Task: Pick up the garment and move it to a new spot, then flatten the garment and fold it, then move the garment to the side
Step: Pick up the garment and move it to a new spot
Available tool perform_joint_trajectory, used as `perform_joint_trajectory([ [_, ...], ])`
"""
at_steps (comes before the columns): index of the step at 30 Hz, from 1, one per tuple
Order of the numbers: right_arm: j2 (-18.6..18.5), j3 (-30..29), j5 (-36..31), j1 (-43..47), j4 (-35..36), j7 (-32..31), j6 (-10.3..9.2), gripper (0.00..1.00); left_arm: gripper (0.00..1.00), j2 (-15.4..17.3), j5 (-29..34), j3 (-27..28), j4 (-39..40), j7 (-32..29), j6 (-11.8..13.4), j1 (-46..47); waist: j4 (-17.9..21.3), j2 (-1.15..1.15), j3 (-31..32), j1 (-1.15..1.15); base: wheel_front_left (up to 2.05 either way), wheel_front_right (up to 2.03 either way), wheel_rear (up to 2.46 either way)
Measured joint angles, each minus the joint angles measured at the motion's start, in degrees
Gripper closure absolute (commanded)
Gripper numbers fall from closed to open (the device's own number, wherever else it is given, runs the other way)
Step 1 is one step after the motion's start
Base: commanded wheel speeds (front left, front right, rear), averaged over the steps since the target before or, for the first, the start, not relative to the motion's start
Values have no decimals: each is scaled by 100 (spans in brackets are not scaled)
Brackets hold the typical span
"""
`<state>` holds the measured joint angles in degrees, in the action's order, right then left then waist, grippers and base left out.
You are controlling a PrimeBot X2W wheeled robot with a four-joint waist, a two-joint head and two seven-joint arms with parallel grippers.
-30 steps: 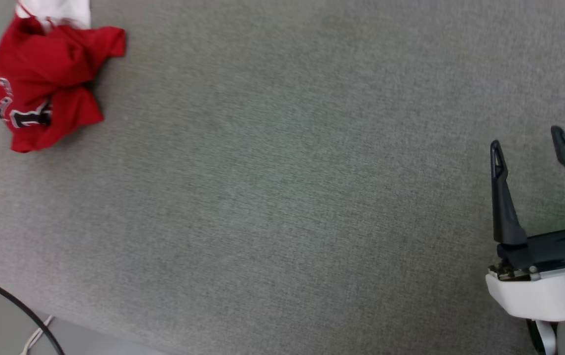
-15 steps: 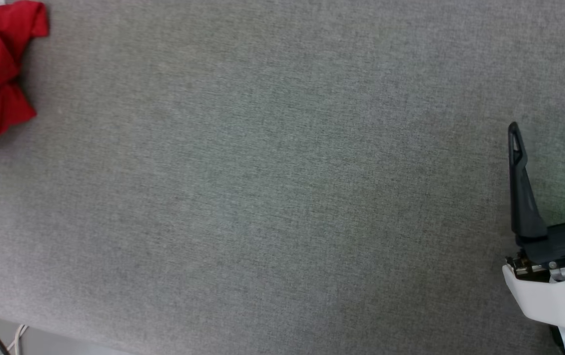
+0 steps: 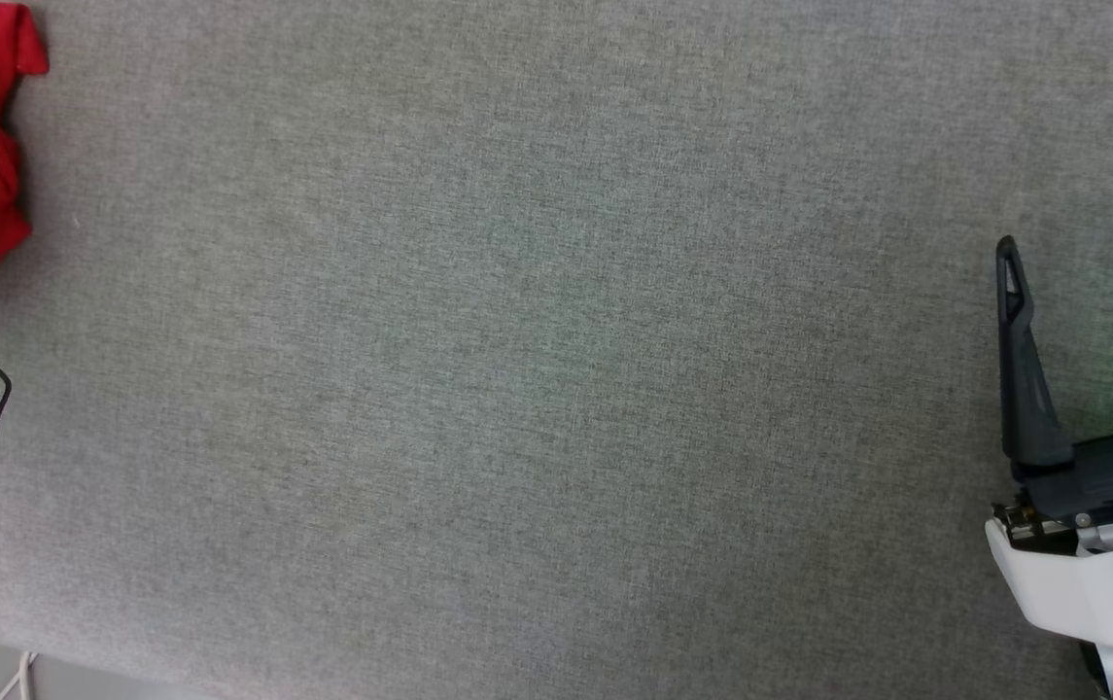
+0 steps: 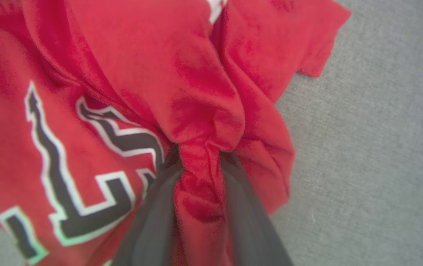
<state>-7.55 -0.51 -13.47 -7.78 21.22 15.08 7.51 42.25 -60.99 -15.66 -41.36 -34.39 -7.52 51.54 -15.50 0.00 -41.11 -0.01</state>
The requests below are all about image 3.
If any grey fabric sofa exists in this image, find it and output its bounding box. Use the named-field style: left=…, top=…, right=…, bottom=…
left=0, top=0, right=1113, bottom=700

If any white floor cable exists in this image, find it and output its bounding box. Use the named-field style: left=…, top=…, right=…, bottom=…
left=0, top=650, right=38, bottom=700

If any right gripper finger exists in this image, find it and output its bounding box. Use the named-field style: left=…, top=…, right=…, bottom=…
left=995, top=234, right=1076, bottom=479

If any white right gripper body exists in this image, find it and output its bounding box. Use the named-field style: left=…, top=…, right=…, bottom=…
left=984, top=422, right=1113, bottom=650

